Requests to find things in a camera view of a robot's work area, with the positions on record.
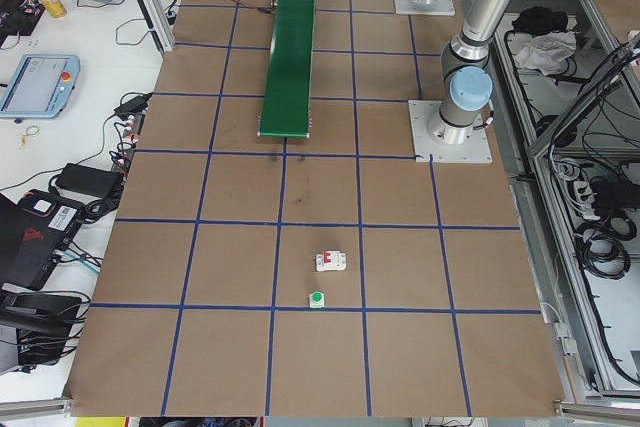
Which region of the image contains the green conveyor belt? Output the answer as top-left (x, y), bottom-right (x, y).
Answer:
top-left (257, 0), bottom-right (321, 140)

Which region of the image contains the black power adapter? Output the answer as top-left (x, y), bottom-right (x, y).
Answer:
top-left (592, 177), bottom-right (629, 211)
top-left (114, 92), bottom-right (153, 117)

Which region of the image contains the black cloth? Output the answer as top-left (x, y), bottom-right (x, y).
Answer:
top-left (512, 5), bottom-right (570, 34)

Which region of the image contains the power strip with red switches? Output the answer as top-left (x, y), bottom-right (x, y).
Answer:
top-left (110, 111), bottom-right (147, 171)

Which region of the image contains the white cloth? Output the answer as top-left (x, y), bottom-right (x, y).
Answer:
top-left (514, 29), bottom-right (580, 76)

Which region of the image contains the yellow drink can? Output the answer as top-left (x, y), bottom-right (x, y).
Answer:
top-left (38, 0), bottom-right (68, 20)

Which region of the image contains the black laptop with stickers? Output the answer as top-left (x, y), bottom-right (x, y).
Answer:
top-left (0, 0), bottom-right (45, 51)

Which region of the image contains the large black power brick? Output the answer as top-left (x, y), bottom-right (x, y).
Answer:
top-left (53, 162), bottom-right (125, 199)

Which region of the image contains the white power strip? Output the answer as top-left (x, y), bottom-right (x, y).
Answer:
top-left (569, 179), bottom-right (601, 222)

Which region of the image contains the black computer with red logo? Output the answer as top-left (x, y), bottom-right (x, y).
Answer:
top-left (0, 189), bottom-right (85, 292)

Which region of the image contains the black electronic box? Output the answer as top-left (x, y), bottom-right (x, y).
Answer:
top-left (0, 291), bottom-right (91, 369)

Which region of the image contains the aluminium rig bar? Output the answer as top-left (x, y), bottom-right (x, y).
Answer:
top-left (0, 395), bottom-right (75, 419)
top-left (552, 398), bottom-right (640, 419)

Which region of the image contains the red conveyor wire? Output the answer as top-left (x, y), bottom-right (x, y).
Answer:
top-left (182, 0), bottom-right (276, 14)

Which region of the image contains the aluminium profile post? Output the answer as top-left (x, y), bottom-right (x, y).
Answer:
top-left (113, 0), bottom-right (176, 54)

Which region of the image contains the white circuit breaker red switch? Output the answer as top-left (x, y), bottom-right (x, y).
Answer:
top-left (314, 249), bottom-right (348, 274)

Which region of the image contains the V-shaped metal bar frame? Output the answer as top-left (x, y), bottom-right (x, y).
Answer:
top-left (464, 0), bottom-right (640, 401)

